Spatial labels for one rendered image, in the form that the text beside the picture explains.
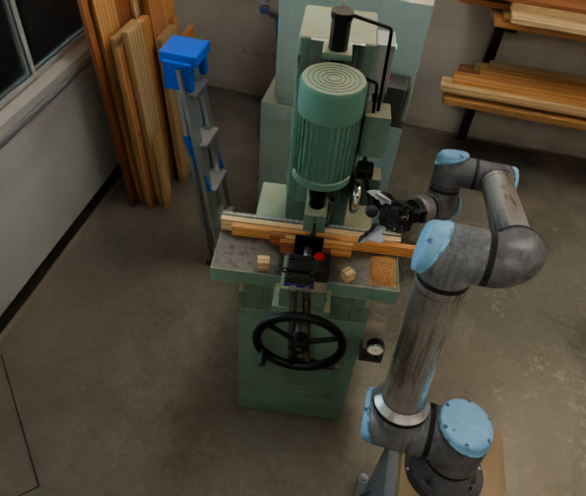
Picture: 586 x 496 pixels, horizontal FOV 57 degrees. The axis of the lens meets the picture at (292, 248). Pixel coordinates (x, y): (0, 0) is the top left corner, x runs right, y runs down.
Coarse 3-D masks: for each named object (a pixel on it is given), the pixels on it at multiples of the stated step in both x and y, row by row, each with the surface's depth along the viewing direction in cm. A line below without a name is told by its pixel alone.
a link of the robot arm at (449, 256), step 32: (448, 224) 108; (416, 256) 111; (448, 256) 106; (480, 256) 105; (416, 288) 116; (448, 288) 110; (416, 320) 119; (448, 320) 117; (416, 352) 124; (384, 384) 141; (416, 384) 130; (384, 416) 139; (416, 416) 138; (416, 448) 142
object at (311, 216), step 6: (306, 198) 170; (306, 204) 168; (306, 210) 166; (312, 210) 166; (318, 210) 167; (324, 210) 167; (306, 216) 165; (312, 216) 165; (318, 216) 165; (324, 216) 165; (306, 222) 167; (312, 222) 167; (318, 222) 167; (324, 222) 166; (306, 228) 169; (318, 228) 168; (324, 228) 168
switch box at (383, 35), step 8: (384, 32) 162; (384, 40) 159; (392, 40) 159; (384, 48) 158; (392, 48) 157; (376, 56) 160; (384, 56) 159; (392, 56) 159; (376, 64) 161; (392, 64) 161; (376, 72) 163; (376, 80) 165; (384, 88) 166
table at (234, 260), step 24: (240, 240) 179; (264, 240) 180; (216, 264) 171; (240, 264) 172; (336, 264) 174; (360, 264) 175; (336, 288) 170; (360, 288) 169; (384, 288) 169; (312, 312) 165
